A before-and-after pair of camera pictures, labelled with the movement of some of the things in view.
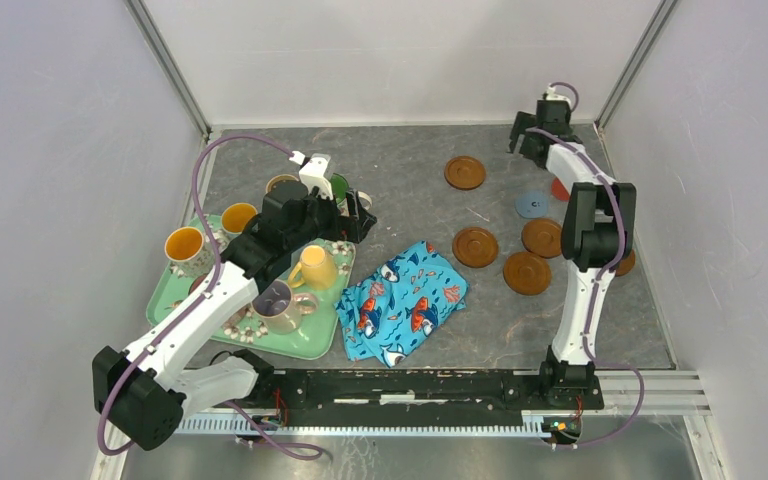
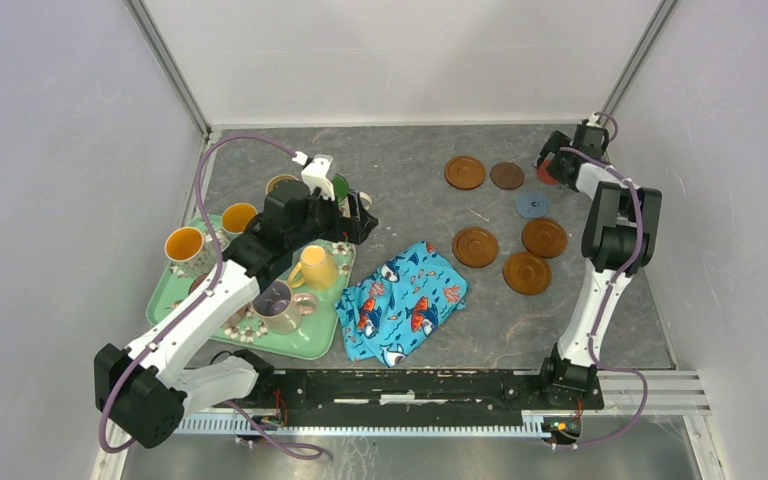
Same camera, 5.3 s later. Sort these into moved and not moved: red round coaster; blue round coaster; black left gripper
Moved: red round coaster
Not moved: black left gripper; blue round coaster
